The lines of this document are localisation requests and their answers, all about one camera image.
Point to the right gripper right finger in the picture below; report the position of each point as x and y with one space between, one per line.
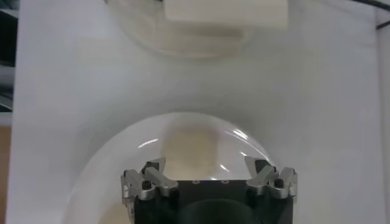
268 179

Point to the white round plate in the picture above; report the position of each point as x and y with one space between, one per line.
100 182

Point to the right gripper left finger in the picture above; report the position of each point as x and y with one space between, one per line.
152 179

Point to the white steamed baozi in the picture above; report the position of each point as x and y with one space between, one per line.
190 152

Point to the cream electric cooker base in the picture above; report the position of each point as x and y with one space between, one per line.
225 13

